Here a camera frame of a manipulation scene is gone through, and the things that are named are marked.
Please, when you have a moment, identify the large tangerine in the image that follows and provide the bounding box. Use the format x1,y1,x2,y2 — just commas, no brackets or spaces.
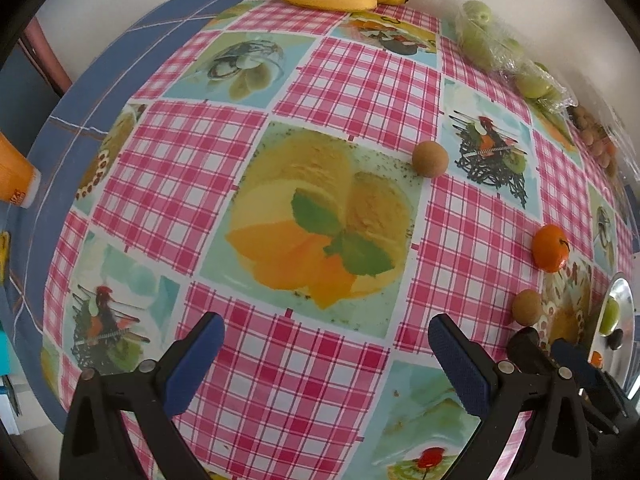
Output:
531,223,571,274

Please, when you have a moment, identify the pile of boxed brown longans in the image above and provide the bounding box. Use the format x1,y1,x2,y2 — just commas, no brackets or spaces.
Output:
570,105,621,176

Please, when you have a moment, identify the round metal bowl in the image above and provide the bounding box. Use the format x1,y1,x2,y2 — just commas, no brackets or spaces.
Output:
587,272,638,391

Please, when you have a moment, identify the pile of packed green jujubes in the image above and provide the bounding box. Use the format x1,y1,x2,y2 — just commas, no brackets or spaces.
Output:
457,1,563,101

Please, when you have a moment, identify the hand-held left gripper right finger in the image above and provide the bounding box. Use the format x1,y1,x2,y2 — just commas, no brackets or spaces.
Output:
429,314,593,480

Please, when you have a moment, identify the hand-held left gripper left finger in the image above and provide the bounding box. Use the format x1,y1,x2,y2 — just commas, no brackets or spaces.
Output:
60,312,226,480

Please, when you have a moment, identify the blue cloth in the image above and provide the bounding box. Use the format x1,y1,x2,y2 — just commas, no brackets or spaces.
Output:
0,0,261,461

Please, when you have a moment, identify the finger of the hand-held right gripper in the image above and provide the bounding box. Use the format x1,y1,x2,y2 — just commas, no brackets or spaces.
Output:
507,326,553,372
551,338,607,392

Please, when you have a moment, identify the pink checked printed tablecloth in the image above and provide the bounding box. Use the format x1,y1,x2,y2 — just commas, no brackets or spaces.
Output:
40,0,636,480

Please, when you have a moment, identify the clear plastic lidded box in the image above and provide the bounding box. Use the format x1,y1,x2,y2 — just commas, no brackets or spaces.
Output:
567,100,640,181

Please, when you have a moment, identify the green jujube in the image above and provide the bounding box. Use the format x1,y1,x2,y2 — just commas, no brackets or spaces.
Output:
599,297,621,336

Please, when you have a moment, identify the clear plastic tray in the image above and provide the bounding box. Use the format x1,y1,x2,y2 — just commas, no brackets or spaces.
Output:
454,0,571,111

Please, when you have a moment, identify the orange paper cup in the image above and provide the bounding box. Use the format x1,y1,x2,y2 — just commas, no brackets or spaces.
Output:
0,130,41,208

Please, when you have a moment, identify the brown longan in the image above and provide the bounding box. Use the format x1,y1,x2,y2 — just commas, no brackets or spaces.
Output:
512,289,542,326
412,141,446,178

